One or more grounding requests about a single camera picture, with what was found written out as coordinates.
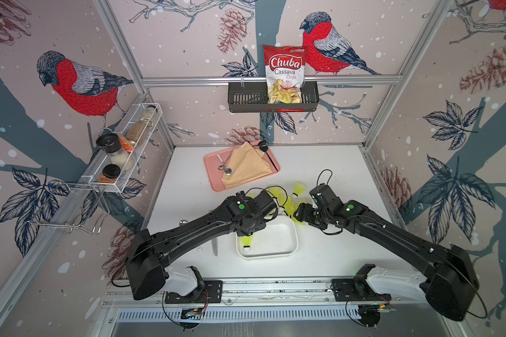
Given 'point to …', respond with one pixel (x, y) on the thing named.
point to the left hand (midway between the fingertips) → (262, 222)
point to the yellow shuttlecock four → (289, 207)
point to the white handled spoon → (227, 169)
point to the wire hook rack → (76, 207)
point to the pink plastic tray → (215, 163)
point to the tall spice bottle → (136, 132)
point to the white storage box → (278, 239)
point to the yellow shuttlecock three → (279, 194)
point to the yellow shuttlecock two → (299, 189)
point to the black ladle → (263, 147)
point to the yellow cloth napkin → (247, 163)
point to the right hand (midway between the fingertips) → (298, 215)
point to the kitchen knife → (215, 246)
